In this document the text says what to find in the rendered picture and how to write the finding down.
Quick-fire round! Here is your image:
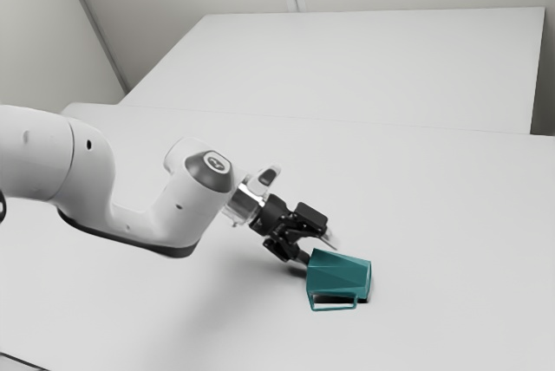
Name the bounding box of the teal faceted mug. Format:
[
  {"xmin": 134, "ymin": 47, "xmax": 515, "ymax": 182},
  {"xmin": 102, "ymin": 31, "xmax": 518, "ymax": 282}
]
[{"xmin": 304, "ymin": 248, "xmax": 373, "ymax": 313}]

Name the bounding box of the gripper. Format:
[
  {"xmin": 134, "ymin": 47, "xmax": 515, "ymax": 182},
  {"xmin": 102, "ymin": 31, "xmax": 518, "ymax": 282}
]
[{"xmin": 250, "ymin": 193, "xmax": 338, "ymax": 266}]

